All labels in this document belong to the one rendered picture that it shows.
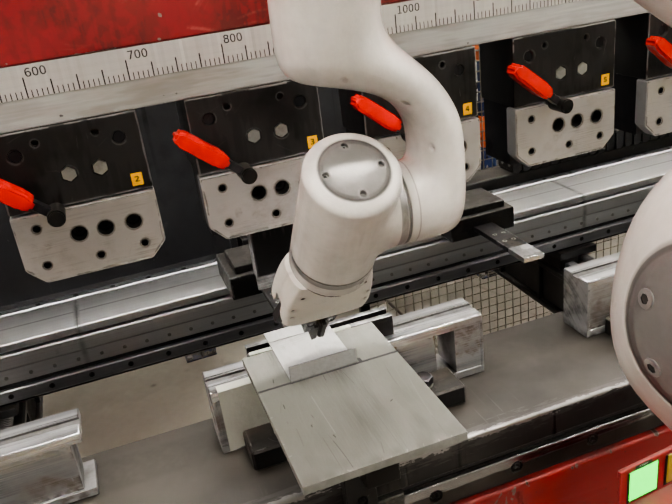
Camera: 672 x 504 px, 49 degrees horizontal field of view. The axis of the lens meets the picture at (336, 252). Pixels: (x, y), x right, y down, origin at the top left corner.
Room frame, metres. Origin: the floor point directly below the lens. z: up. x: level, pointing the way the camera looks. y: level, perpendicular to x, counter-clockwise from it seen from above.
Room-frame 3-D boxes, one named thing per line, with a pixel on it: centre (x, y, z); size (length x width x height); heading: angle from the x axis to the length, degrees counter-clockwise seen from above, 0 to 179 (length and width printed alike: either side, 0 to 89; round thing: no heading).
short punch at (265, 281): (0.85, 0.06, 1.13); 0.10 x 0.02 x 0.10; 107
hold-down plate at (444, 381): (0.81, 0.00, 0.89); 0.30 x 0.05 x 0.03; 107
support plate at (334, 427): (0.71, 0.01, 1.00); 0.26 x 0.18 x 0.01; 17
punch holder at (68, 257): (0.79, 0.27, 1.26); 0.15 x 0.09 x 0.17; 107
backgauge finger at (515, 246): (1.11, -0.26, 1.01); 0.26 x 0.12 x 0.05; 17
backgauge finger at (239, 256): (1.00, 0.10, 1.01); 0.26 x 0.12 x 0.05; 17
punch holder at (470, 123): (0.90, -0.11, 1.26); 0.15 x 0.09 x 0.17; 107
